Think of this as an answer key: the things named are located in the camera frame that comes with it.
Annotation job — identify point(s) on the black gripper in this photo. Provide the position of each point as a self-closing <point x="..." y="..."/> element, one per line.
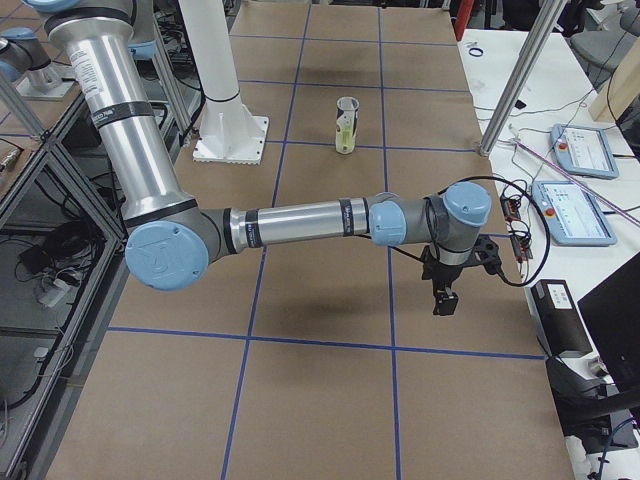
<point x="443" y="276"/>

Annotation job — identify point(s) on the white pedestal column with base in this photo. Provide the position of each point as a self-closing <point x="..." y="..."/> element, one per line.
<point x="228" y="132"/>

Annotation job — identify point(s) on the aluminium frame post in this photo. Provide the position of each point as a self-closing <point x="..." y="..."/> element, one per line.
<point x="528" y="55"/>

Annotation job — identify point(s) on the black box with label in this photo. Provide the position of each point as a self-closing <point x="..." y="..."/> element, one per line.
<point x="559" y="326"/>

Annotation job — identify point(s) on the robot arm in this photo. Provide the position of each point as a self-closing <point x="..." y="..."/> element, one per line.
<point x="173" y="236"/>

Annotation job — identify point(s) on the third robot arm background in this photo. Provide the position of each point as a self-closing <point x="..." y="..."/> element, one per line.
<point x="26" y="64"/>

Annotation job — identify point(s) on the yellow tennis ball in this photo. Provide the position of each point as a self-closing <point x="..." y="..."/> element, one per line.
<point x="345" y="142"/>

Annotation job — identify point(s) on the black monitor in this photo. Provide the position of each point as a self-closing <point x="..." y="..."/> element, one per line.
<point x="611" y="314"/>

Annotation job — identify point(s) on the teach pendant tablet nearer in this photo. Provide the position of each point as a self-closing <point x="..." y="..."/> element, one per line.
<point x="572" y="215"/>

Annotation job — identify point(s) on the clear tennis ball can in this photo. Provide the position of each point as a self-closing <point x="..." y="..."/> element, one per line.
<point x="347" y="114"/>

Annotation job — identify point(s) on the teach pendant tablet farther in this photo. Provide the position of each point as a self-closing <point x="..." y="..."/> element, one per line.
<point x="583" y="151"/>

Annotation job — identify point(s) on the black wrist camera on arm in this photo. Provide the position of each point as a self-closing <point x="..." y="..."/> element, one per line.
<point x="486" y="252"/>

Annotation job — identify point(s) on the small electronics board with wires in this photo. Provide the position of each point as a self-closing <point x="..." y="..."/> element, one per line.
<point x="519" y="231"/>

